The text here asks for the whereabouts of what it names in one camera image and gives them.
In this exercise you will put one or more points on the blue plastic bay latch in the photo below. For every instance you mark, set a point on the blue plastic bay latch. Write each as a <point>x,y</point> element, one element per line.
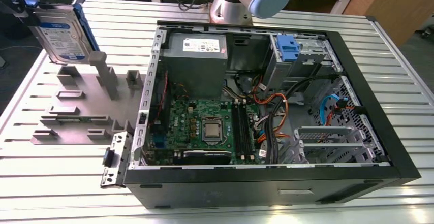
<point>287,48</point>

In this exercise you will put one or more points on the silver optical drive bay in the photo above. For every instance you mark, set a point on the silver optical drive bay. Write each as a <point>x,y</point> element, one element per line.
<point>281,69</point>

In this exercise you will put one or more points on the silver CPU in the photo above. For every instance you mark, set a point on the silver CPU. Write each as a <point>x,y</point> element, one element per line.
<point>213,130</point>

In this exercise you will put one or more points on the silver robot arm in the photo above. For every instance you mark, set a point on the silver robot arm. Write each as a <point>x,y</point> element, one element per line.
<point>230,10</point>

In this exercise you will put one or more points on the silver disk bay cage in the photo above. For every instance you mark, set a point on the silver disk bay cage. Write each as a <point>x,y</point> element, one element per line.
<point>334,144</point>

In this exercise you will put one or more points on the green motherboard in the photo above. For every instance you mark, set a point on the green motherboard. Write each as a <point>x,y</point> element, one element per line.
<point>185,112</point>

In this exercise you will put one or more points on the black graphics card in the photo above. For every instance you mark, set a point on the black graphics card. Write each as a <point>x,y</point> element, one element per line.
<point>203,156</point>

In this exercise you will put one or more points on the CPU socket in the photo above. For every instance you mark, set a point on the CPU socket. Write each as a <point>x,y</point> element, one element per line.
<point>213,140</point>

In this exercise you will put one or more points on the black PC case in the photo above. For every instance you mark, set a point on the black PC case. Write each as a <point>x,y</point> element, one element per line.
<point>237,191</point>

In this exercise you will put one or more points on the black RAM slot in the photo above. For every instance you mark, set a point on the black RAM slot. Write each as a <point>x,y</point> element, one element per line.
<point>238,130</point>
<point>246,130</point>

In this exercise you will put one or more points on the grey power supply unit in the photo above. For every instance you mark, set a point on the grey power supply unit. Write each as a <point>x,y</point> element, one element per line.
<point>193,69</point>

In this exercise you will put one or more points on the hard disk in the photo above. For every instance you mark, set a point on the hard disk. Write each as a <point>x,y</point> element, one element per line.
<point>60,38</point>

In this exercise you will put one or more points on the green RAM stick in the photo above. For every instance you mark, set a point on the green RAM stick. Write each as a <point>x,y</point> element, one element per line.
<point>75,120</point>

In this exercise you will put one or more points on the grey parts rack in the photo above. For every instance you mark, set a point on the grey parts rack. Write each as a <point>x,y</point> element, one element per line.
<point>88,112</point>

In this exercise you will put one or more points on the silver expansion slot bracket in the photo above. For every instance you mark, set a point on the silver expansion slot bracket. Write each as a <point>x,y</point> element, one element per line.
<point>116,142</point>

